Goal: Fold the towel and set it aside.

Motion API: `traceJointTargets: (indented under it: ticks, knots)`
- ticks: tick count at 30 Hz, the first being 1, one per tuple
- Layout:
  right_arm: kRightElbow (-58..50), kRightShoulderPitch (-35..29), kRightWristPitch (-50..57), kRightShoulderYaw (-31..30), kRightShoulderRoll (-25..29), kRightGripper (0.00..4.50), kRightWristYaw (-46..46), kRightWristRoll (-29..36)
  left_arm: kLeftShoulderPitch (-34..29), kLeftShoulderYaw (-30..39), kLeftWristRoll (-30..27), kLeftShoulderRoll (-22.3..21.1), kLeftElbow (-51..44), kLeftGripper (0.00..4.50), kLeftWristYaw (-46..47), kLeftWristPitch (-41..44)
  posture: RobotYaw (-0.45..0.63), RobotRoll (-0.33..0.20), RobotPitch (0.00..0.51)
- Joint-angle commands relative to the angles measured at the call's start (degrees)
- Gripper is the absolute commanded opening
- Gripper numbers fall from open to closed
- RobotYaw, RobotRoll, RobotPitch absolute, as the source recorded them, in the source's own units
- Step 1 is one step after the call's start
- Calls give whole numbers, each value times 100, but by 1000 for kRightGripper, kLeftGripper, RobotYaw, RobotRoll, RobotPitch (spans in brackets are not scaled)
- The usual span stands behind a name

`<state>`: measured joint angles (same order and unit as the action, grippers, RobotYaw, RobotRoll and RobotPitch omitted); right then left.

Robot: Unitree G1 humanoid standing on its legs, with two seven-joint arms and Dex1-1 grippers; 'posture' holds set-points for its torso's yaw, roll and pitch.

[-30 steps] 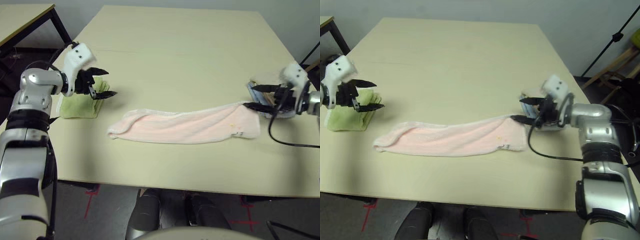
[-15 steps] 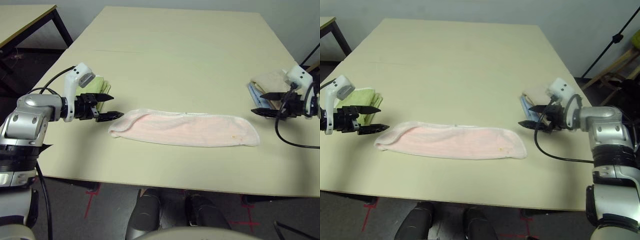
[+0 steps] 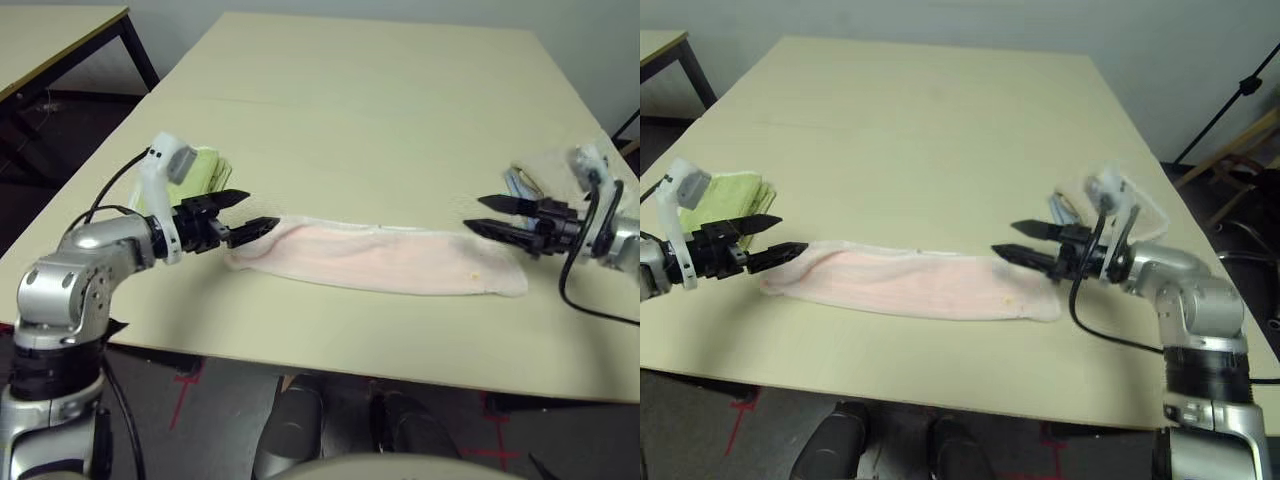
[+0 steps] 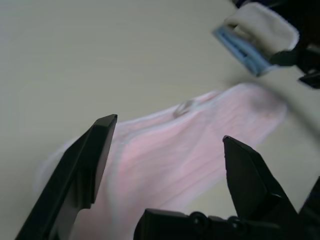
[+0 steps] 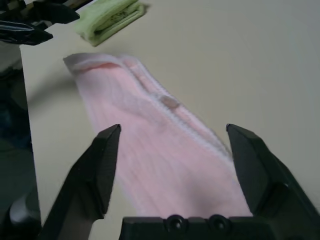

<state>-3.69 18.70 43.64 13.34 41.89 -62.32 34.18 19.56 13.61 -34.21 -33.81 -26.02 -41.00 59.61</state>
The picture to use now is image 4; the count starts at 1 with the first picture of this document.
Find light blue folded towel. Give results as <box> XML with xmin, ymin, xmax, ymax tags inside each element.
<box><xmin>212</xmin><ymin>23</ymin><xmax>276</xmax><ymax>77</ymax></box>

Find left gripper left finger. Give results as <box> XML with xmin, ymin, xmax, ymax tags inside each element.
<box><xmin>14</xmin><ymin>113</ymin><xmax>119</xmax><ymax>240</ymax></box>

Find beige folded towel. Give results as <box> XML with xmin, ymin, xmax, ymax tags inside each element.
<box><xmin>223</xmin><ymin>3</ymin><xmax>301</xmax><ymax>55</ymax></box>

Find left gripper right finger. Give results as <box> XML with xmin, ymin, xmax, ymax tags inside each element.
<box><xmin>222</xmin><ymin>135</ymin><xmax>300</xmax><ymax>223</ymax></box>

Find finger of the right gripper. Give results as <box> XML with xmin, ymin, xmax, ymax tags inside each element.
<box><xmin>269</xmin><ymin>48</ymin><xmax>305</xmax><ymax>68</ymax></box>
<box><xmin>297</xmin><ymin>71</ymin><xmax>320</xmax><ymax>89</ymax></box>

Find pink terry towel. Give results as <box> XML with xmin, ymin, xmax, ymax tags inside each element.
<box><xmin>32</xmin><ymin>83</ymin><xmax>288</xmax><ymax>240</ymax></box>

